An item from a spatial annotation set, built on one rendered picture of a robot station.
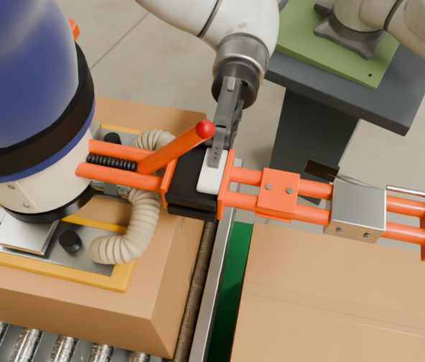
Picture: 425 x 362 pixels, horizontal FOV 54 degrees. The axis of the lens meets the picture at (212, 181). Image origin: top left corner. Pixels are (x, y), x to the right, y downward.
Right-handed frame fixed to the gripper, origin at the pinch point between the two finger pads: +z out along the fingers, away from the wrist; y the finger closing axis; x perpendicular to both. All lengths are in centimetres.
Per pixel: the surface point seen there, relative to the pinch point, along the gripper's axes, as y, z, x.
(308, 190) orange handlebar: -0.9, -0.7, -13.1
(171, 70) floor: 106, -128, 48
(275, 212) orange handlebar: -0.5, 3.4, -9.2
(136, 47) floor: 106, -140, 70
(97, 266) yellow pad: 10.6, 11.9, 15.0
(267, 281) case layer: 53, -6, -13
